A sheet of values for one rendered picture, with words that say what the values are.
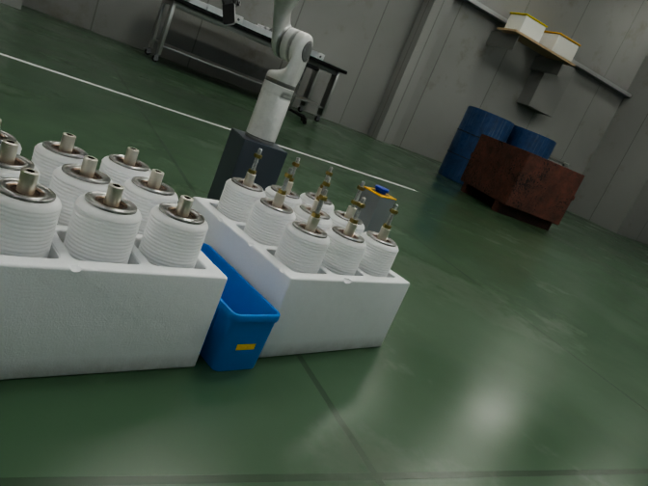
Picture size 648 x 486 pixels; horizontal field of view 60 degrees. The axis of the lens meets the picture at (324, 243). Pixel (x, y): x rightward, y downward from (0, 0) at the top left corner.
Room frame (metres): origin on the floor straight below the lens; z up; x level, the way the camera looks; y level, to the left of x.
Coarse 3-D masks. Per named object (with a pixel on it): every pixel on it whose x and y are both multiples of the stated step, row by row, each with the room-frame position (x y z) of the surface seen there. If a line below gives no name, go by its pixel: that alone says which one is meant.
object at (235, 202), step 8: (232, 184) 1.22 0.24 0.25; (224, 192) 1.23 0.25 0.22; (232, 192) 1.21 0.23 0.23; (240, 192) 1.21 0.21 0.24; (248, 192) 1.21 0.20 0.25; (256, 192) 1.23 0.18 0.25; (224, 200) 1.22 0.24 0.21; (232, 200) 1.21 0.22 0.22; (240, 200) 1.21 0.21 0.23; (248, 200) 1.21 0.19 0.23; (216, 208) 1.25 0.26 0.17; (224, 208) 1.21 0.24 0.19; (232, 208) 1.21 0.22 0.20; (240, 208) 1.21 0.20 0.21; (248, 208) 1.22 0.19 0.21; (232, 216) 1.21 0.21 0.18; (240, 216) 1.21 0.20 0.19; (248, 216) 1.22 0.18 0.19
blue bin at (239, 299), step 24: (216, 264) 1.11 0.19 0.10; (240, 288) 1.04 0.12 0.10; (216, 312) 0.91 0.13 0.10; (240, 312) 1.02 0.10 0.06; (264, 312) 0.98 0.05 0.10; (216, 336) 0.90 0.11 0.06; (240, 336) 0.90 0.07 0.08; (264, 336) 0.94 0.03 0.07; (216, 360) 0.89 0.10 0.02; (240, 360) 0.92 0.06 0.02
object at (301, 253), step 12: (288, 228) 1.07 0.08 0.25; (288, 240) 1.06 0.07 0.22; (300, 240) 1.05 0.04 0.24; (312, 240) 1.06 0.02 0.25; (324, 240) 1.08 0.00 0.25; (276, 252) 1.08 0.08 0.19; (288, 252) 1.06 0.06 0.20; (300, 252) 1.05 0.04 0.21; (312, 252) 1.06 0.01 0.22; (324, 252) 1.08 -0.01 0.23; (288, 264) 1.05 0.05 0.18; (300, 264) 1.05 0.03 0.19; (312, 264) 1.07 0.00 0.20
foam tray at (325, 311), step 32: (224, 224) 1.15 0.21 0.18; (224, 256) 1.13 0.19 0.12; (256, 256) 1.06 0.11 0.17; (256, 288) 1.04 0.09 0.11; (288, 288) 0.99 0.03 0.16; (320, 288) 1.06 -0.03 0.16; (352, 288) 1.13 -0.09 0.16; (384, 288) 1.21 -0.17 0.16; (288, 320) 1.02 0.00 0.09; (320, 320) 1.09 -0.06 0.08; (352, 320) 1.17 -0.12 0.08; (384, 320) 1.25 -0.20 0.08; (288, 352) 1.05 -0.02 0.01
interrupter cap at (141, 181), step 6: (132, 180) 0.93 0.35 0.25; (138, 180) 0.94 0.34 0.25; (144, 180) 0.96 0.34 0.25; (138, 186) 0.92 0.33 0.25; (144, 186) 0.92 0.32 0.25; (162, 186) 0.97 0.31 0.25; (168, 186) 0.98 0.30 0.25; (150, 192) 0.92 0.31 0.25; (156, 192) 0.92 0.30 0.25; (162, 192) 0.94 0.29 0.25; (168, 192) 0.95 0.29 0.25; (174, 192) 0.96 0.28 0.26
